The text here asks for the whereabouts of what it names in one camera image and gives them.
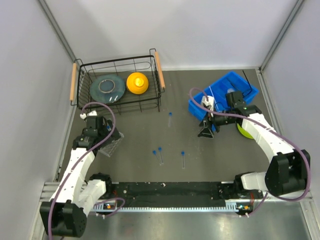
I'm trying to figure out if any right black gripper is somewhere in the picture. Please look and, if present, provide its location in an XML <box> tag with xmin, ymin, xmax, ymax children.
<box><xmin>197</xmin><ymin>106</ymin><xmax>234</xmax><ymax>139</ymax></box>

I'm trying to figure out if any black wire ring stand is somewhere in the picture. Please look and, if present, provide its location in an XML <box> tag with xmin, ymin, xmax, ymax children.
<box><xmin>242</xmin><ymin>69</ymin><xmax>253</xmax><ymax>97</ymax></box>

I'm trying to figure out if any small clear glass flask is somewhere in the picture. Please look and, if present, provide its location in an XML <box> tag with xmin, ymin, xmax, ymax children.
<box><xmin>227</xmin><ymin>87</ymin><xmax>236</xmax><ymax>93</ymax></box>

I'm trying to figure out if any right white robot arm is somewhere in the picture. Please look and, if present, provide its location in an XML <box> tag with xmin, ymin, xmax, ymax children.
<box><xmin>197</xmin><ymin>91</ymin><xmax>311</xmax><ymax>201</ymax></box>

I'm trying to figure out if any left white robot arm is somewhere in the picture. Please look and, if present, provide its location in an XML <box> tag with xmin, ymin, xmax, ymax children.
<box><xmin>39</xmin><ymin>115</ymin><xmax>123</xmax><ymax>239</ymax></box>

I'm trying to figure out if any clear test tube rack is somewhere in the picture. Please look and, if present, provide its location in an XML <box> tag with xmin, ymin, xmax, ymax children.
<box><xmin>98</xmin><ymin>132</ymin><xmax>124</xmax><ymax>158</ymax></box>

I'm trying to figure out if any lime green plate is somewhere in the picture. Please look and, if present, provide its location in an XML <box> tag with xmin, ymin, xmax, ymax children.
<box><xmin>236</xmin><ymin>124</ymin><xmax>254</xmax><ymax>140</ymax></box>

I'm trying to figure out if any blue ceramic plate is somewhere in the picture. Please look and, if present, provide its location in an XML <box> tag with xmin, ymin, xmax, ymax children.
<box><xmin>89</xmin><ymin>74</ymin><xmax>126</xmax><ymax>104</ymax></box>

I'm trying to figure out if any blue plastic divided bin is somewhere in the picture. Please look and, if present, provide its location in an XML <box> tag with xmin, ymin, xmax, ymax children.
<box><xmin>188</xmin><ymin>71</ymin><xmax>259</xmax><ymax>121</ymax></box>

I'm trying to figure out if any orange ribbed bowl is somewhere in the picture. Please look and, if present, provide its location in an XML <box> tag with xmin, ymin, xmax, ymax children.
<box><xmin>126</xmin><ymin>72</ymin><xmax>149</xmax><ymax>95</ymax></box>

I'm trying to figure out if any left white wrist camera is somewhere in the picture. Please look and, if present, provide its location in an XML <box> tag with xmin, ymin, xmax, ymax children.
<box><xmin>79</xmin><ymin>110</ymin><xmax>98</xmax><ymax>120</ymax></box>

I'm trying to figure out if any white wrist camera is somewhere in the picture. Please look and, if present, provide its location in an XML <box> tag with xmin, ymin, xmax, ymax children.
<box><xmin>79</xmin><ymin>110</ymin><xmax>98</xmax><ymax>120</ymax></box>
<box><xmin>201</xmin><ymin>96</ymin><xmax>215</xmax><ymax>111</ymax></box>

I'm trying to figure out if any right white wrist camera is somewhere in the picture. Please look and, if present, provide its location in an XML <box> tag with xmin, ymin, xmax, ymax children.
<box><xmin>201</xmin><ymin>96</ymin><xmax>215</xmax><ymax>111</ymax></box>

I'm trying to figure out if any black wire basket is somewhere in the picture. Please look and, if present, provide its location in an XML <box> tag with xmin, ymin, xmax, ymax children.
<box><xmin>69</xmin><ymin>48</ymin><xmax>166</xmax><ymax>115</ymax></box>

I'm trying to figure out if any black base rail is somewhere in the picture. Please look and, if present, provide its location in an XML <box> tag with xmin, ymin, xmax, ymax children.
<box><xmin>112</xmin><ymin>181</ymin><xmax>239</xmax><ymax>208</ymax></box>

